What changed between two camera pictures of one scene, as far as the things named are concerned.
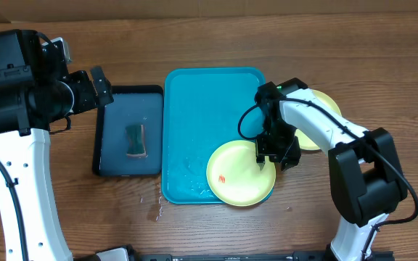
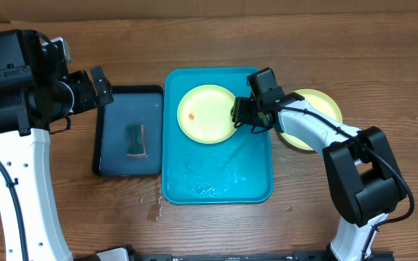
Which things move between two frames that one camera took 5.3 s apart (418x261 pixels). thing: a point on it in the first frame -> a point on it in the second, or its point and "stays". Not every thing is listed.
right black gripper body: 276,152 -> 249,112
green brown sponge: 136,135 stays
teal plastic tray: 201,109 stays
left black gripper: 83,81 stays
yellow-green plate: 235,177 -> 204,114
